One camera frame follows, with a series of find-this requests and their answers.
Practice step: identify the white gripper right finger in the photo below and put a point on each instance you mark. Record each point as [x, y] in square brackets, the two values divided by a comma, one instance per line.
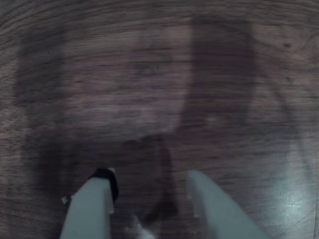
[216, 211]

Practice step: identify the gripper white left finger black-taped tip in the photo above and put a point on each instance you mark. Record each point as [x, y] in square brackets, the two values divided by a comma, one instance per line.
[87, 211]

